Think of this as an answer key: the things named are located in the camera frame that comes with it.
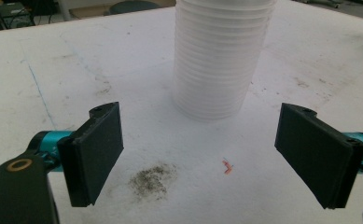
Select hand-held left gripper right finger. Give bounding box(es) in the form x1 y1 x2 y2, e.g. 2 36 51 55
274 102 363 210

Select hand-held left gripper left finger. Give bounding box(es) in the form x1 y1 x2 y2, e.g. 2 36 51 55
57 101 125 208

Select white plastic bottle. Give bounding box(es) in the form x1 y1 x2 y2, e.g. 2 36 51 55
172 0 278 121

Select white foam mat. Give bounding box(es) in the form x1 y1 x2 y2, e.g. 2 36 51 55
0 0 363 224

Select grey metal stand leg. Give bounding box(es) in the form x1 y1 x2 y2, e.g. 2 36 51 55
57 0 74 21

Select black round stool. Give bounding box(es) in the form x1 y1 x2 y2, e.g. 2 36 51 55
108 0 161 16

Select black computer tower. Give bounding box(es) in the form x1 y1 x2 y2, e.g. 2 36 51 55
0 2 36 28

